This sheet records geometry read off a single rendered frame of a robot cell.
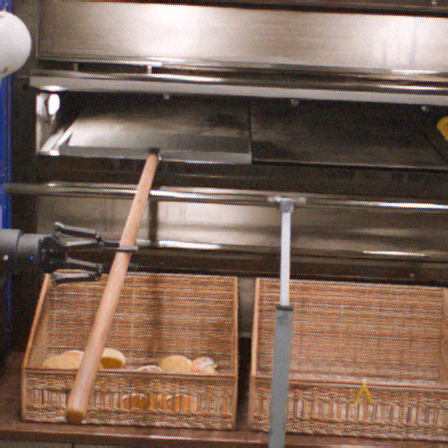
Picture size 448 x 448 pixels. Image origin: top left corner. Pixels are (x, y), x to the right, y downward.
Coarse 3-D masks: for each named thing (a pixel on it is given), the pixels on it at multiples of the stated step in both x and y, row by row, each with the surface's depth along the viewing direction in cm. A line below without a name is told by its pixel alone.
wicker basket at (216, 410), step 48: (48, 288) 349; (96, 288) 357; (144, 288) 357; (192, 288) 357; (48, 336) 356; (144, 336) 357; (192, 336) 357; (48, 384) 316; (96, 384) 316; (144, 384) 316; (192, 384) 316
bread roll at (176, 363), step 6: (162, 360) 350; (168, 360) 349; (174, 360) 349; (180, 360) 348; (186, 360) 348; (162, 366) 349; (168, 366) 348; (174, 366) 348; (180, 366) 348; (186, 366) 347
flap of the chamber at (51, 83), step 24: (192, 96) 352; (216, 96) 344; (240, 96) 337; (264, 96) 332; (288, 96) 332; (312, 96) 332; (336, 96) 332; (360, 96) 332; (384, 96) 332; (408, 96) 332; (432, 96) 332
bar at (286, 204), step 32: (32, 192) 317; (64, 192) 316; (96, 192) 316; (128, 192) 316; (160, 192) 316; (192, 192) 317; (288, 224) 314; (288, 256) 309; (288, 288) 304; (288, 320) 300; (288, 352) 302
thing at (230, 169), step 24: (72, 168) 353; (96, 168) 353; (120, 168) 353; (144, 168) 353; (168, 168) 353; (192, 168) 353; (216, 168) 352; (240, 168) 352; (264, 168) 352; (288, 168) 352; (312, 168) 352; (336, 168) 352; (360, 168) 353; (384, 168) 355; (408, 168) 356
